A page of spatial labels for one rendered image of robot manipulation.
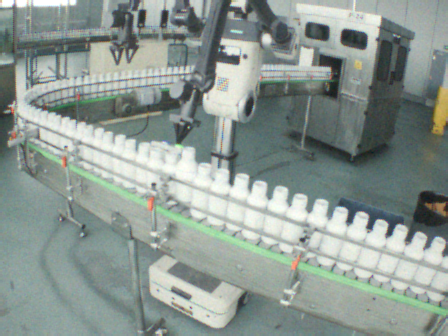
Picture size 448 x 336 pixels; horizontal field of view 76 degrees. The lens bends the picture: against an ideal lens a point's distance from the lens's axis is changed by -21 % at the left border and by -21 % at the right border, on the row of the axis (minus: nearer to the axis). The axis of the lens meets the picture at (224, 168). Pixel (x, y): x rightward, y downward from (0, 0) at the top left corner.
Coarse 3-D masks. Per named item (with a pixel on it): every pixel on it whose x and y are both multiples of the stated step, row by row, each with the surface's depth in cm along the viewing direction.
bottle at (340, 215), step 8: (336, 208) 86; (344, 208) 86; (336, 216) 85; (344, 216) 84; (328, 224) 87; (336, 224) 85; (344, 224) 85; (336, 232) 84; (344, 232) 85; (328, 240) 86; (336, 240) 85; (320, 248) 90; (328, 248) 87; (336, 248) 87; (320, 256) 89; (328, 264) 89
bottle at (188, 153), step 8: (184, 152) 103; (192, 152) 103; (184, 160) 103; (192, 160) 104; (176, 168) 105; (184, 168) 103; (192, 168) 103; (176, 176) 106; (184, 176) 103; (192, 176) 104; (176, 192) 108; (184, 192) 106; (184, 200) 107
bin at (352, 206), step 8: (344, 200) 139; (352, 200) 138; (352, 208) 139; (360, 208) 137; (368, 208) 135; (376, 208) 133; (352, 216) 140; (368, 216) 136; (376, 216) 134; (384, 216) 132; (392, 216) 130; (400, 216) 128; (368, 224) 137; (392, 224) 131; (400, 224) 129; (392, 232) 132
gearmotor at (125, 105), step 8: (144, 88) 246; (152, 88) 249; (120, 96) 237; (128, 96) 238; (136, 96) 239; (144, 96) 238; (152, 96) 243; (160, 96) 252; (120, 104) 234; (128, 104) 236; (136, 104) 242; (144, 104) 241; (120, 112) 236; (128, 112) 239; (144, 128) 256; (128, 136) 261
